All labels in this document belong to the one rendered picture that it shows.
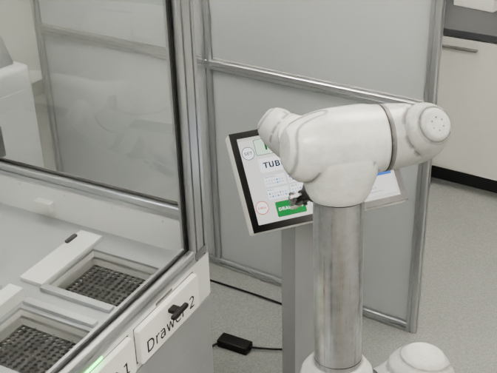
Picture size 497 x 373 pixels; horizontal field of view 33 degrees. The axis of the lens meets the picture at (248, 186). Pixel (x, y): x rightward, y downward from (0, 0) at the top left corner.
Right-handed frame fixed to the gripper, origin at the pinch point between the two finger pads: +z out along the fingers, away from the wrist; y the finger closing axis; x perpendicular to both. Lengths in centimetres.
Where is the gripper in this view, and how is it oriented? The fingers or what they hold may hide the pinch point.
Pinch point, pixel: (295, 202)
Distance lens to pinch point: 249.6
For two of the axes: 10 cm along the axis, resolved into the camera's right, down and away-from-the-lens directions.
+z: -2.6, 2.3, 9.4
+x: 2.5, 9.5, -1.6
